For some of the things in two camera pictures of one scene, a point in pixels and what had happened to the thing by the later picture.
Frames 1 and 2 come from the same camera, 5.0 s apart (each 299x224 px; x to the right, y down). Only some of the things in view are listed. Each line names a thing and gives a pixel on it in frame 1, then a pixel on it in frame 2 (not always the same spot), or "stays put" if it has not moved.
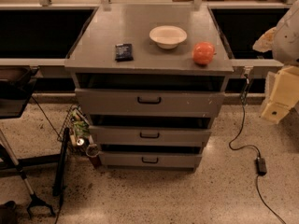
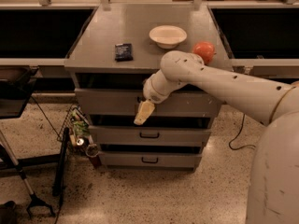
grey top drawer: (149, 102) stays put
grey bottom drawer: (150, 160) stays put
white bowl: (167, 36) stays put
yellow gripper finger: (281, 91) → (156, 89)
